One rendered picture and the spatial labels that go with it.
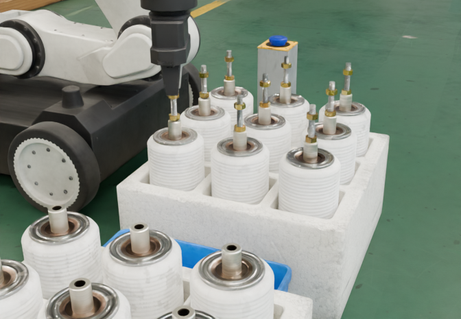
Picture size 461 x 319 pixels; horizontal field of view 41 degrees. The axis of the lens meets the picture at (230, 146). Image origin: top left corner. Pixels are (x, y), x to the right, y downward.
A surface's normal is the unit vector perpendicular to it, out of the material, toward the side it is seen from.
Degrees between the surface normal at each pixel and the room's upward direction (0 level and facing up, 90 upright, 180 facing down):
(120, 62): 90
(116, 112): 46
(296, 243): 90
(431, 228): 0
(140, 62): 90
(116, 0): 90
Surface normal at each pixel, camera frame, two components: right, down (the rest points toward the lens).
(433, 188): -0.01, -0.91
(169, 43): -0.02, 0.41
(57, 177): -0.38, 0.38
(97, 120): 0.65, -0.54
